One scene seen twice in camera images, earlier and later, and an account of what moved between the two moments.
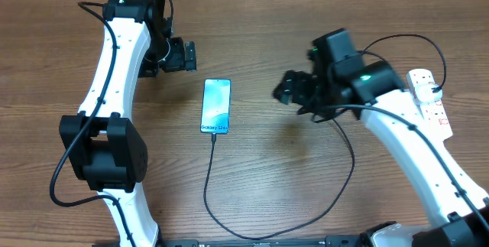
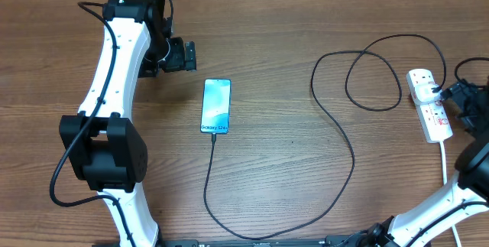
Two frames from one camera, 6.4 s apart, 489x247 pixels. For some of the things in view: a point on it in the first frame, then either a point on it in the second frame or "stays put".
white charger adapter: [423, 92] stays put
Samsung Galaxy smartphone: [215, 105] stays put
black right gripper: [296, 90] to [477, 122]
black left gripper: [179, 60] stays put
